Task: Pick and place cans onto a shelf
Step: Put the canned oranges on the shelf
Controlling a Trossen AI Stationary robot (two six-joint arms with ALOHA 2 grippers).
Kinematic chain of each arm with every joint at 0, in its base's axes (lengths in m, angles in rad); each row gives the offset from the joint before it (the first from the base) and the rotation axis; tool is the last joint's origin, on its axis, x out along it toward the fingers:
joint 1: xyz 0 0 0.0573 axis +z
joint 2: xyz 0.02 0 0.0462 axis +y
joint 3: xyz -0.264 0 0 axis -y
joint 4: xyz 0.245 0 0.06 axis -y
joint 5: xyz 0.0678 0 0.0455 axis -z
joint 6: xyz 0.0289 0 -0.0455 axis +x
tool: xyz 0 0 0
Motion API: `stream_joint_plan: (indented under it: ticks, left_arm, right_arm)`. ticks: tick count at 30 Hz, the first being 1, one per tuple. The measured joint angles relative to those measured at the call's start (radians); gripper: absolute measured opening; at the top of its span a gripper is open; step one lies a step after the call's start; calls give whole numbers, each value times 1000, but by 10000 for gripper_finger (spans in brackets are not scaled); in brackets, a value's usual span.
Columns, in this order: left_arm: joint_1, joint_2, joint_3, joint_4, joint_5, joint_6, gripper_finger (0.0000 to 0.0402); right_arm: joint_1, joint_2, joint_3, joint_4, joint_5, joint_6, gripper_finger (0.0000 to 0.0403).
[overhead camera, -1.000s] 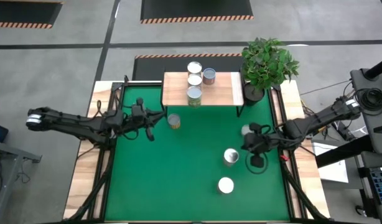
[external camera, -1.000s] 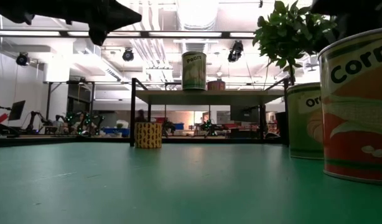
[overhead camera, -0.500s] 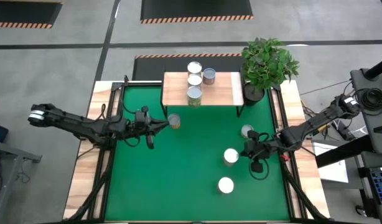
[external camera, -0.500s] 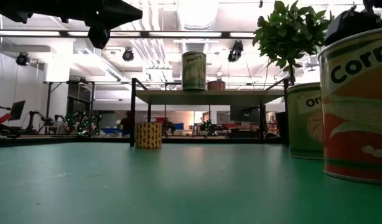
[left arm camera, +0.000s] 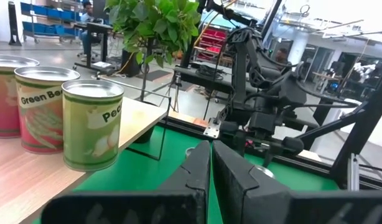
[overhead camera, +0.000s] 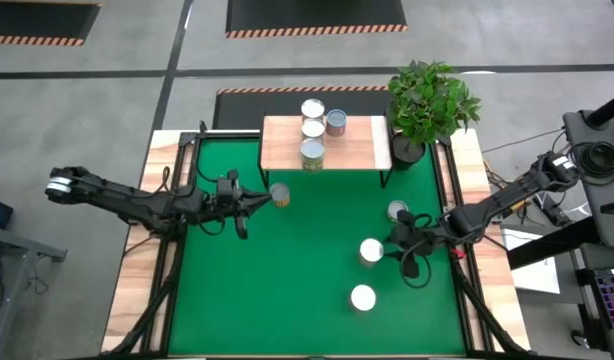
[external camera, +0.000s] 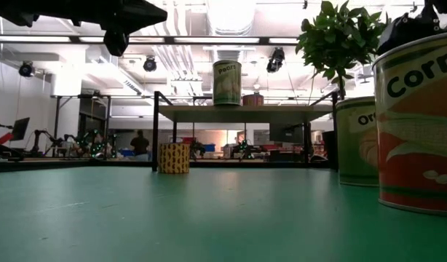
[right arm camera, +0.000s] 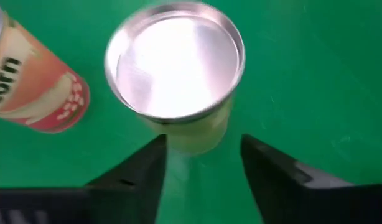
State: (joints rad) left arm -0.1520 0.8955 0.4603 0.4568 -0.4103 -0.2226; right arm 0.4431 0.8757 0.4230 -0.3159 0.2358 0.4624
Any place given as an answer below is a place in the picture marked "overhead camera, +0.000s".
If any green onion label tin can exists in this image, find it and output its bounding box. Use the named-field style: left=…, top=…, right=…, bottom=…
left=358, top=237, right=386, bottom=268

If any green plant in black pot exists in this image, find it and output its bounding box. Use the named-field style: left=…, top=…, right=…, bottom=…
left=385, top=59, right=483, bottom=171

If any white box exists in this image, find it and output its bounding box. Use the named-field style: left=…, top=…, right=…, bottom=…
left=500, top=225, right=562, bottom=296

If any flat mushroom label tin can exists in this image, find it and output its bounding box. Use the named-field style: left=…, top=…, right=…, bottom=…
left=386, top=199, right=410, bottom=223

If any green table mat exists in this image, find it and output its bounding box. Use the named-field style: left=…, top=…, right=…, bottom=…
left=167, top=137, right=467, bottom=357

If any corn label tin can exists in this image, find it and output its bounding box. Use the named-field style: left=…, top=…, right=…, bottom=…
left=301, top=117, right=326, bottom=142
left=349, top=283, right=378, bottom=313

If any black floor mat hazard stripe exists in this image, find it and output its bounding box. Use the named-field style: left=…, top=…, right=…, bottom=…
left=211, top=85, right=394, bottom=132
left=224, top=0, right=409, bottom=40
left=0, top=0, right=104, bottom=48

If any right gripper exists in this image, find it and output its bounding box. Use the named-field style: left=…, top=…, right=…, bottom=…
left=386, top=209, right=446, bottom=279

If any green pears label tin can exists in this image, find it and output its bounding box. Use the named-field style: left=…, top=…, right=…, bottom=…
left=299, top=137, right=327, bottom=174

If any yellow black patterned tin can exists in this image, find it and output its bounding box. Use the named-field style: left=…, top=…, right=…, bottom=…
left=268, top=181, right=292, bottom=209

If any small pink teal tin can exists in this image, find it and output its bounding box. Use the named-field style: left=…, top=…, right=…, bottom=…
left=325, top=108, right=348, bottom=138

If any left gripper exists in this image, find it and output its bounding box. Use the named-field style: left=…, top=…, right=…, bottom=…
left=214, top=168, right=274, bottom=240

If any grey side desk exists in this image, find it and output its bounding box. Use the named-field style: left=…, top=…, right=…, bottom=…
left=0, top=223, right=69, bottom=347

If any tin can with silver lid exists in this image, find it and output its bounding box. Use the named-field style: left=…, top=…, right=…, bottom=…
left=300, top=97, right=326, bottom=121

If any black workstation desk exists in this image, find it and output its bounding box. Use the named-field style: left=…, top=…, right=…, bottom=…
left=506, top=89, right=614, bottom=360

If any coiled black cable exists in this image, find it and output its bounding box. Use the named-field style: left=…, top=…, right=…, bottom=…
left=568, top=141, right=614, bottom=181

